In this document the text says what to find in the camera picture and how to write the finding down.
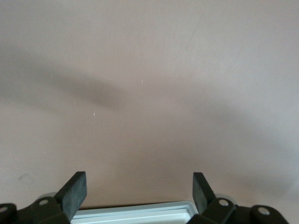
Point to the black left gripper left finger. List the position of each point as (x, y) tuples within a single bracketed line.
[(72, 193)]

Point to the white plastic drawer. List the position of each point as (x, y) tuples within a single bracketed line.
[(130, 210)]

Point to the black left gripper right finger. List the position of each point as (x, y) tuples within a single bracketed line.
[(201, 196)]

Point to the brown table cover sheet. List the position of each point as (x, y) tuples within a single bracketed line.
[(149, 46)]

